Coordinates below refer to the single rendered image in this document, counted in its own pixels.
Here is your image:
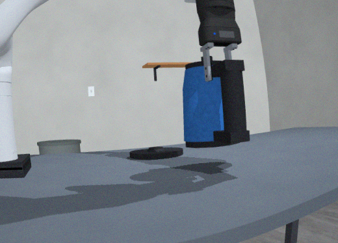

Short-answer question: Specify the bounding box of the blue and black kettle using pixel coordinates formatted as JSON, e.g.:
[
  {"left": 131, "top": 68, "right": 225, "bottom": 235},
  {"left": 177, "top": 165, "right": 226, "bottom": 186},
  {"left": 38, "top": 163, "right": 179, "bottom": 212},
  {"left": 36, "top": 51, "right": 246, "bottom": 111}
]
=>
[{"left": 183, "top": 56, "right": 250, "bottom": 148}]

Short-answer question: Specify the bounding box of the dark grey round disc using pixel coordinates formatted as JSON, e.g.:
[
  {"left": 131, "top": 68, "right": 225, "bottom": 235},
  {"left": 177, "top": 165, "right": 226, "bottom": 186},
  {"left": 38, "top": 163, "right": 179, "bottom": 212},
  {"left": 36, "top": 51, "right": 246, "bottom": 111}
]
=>
[{"left": 129, "top": 147, "right": 183, "bottom": 160}]

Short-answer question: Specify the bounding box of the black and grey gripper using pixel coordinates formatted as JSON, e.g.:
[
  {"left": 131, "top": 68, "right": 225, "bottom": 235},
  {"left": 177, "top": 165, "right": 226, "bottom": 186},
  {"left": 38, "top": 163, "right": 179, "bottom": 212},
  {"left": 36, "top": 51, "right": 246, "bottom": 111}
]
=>
[{"left": 184, "top": 0, "right": 242, "bottom": 82}]

